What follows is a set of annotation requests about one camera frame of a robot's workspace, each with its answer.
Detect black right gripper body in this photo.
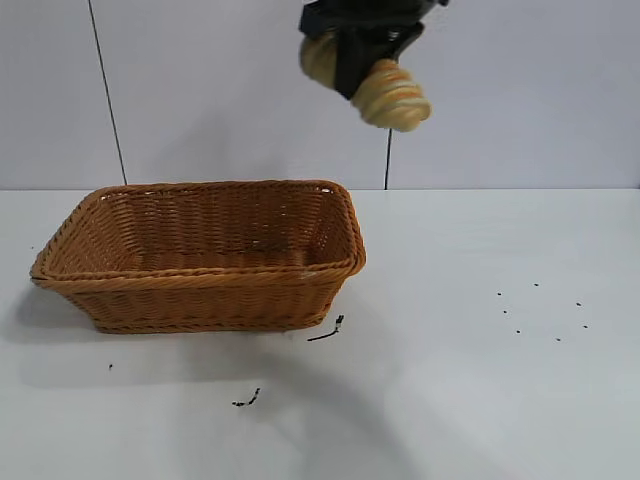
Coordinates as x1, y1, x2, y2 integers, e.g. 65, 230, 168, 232
298, 0, 450, 40

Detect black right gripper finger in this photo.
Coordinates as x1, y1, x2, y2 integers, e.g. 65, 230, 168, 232
383, 21, 427, 58
334, 28, 397, 101

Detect long striped bread loaf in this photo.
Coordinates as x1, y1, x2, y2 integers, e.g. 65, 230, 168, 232
298, 30, 433, 133

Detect brown woven wicker basket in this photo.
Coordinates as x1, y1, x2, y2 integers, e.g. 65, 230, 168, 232
29, 178, 367, 335

